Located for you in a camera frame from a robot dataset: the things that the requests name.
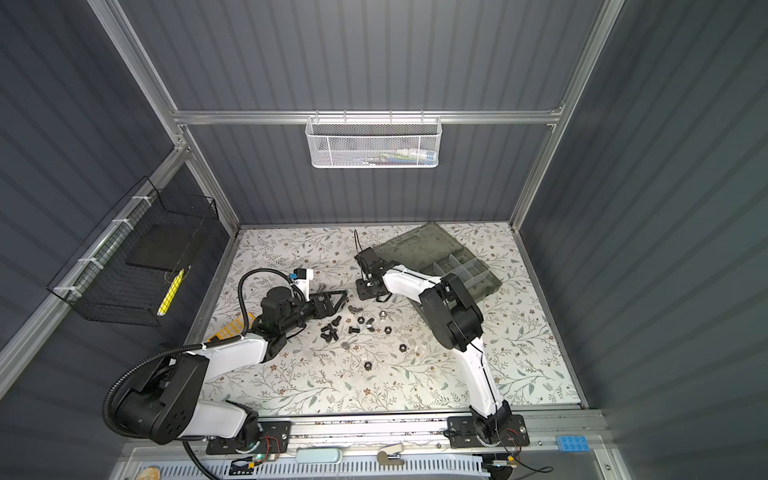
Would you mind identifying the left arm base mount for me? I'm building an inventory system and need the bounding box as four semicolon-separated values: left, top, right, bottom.
206;421;292;455

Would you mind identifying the black bolts cluster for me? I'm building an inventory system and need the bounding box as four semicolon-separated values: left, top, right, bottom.
320;316;342;343

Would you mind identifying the yellow calculator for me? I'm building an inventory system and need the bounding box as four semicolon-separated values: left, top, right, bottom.
209;313;244;341

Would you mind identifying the blue lego-like block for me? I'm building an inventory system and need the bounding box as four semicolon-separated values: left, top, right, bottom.
556;435;590;453

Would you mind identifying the black corrugated cable hose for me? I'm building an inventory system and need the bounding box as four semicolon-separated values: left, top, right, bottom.
101;268;307;439

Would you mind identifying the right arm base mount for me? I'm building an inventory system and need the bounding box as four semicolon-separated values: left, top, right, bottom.
442;414;530;449

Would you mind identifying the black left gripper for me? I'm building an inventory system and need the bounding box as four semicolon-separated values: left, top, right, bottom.
279;289;345;337

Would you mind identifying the black wire wall basket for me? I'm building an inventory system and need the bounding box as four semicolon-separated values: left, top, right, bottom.
48;181;219;327

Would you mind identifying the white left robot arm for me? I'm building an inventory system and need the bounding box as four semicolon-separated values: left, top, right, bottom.
102;287;348;450

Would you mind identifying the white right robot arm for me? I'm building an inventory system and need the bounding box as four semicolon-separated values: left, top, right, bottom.
355;248;512;445

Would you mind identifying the yellow marker in basket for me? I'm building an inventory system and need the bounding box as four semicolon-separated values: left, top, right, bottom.
157;269;186;317

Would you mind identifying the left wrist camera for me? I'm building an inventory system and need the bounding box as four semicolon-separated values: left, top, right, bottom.
289;268;314;300

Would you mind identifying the white wire mesh basket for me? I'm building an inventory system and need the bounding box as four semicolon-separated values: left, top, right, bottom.
305;119;443;169

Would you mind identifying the clear green organizer box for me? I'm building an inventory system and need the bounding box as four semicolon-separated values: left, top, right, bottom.
373;223;502;303

